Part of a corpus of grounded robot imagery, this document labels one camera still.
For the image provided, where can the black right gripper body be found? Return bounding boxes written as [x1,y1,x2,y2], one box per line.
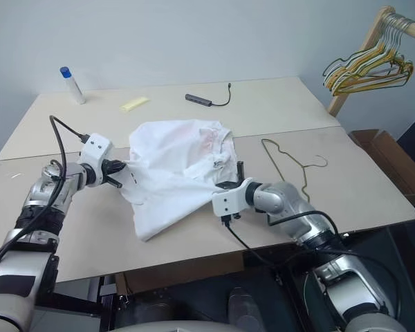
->
[216,179,245,192]

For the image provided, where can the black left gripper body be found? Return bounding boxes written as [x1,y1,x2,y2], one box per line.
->
[102,158,120,174]

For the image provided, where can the white shorts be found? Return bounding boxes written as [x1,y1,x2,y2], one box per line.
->
[119,118,239,242]

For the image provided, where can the olive wire hanger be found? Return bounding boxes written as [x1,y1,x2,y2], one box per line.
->
[261,138,329,205]

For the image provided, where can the pale yellow sponge piece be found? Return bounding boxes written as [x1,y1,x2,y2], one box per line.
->
[119,96,150,113]

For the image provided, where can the white bottle with blue cap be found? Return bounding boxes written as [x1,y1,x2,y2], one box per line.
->
[59,66,87,105]

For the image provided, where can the hangers on wooden rack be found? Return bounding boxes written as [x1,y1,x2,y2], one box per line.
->
[326,5,415,118]

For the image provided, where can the brown cardboard box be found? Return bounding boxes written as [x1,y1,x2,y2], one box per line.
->
[348,128,415,205]

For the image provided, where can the silver robot torso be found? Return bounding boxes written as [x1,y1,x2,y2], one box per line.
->
[113,317,253,332]

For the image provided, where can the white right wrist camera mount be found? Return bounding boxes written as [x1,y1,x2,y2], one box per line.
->
[211,177,255,218]

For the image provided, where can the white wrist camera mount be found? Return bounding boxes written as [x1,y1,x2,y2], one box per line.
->
[211,177,255,218]
[78,133,115,188]

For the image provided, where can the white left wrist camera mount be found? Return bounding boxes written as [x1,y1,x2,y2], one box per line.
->
[78,133,115,188]

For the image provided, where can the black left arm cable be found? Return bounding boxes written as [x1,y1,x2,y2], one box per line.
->
[0,115,91,277]

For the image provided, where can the grey USB hub with cable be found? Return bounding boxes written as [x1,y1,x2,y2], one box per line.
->
[185,82,233,107]

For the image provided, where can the black table frame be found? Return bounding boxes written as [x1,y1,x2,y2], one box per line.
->
[51,273,121,332]

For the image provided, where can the dark green wire hanger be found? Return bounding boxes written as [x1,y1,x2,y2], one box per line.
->
[322,15,407,86]

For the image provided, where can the yellow wire hanger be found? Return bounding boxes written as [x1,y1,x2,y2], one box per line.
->
[326,17,414,96]

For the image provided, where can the white wire hanger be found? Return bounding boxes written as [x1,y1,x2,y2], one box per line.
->
[330,15,411,98]

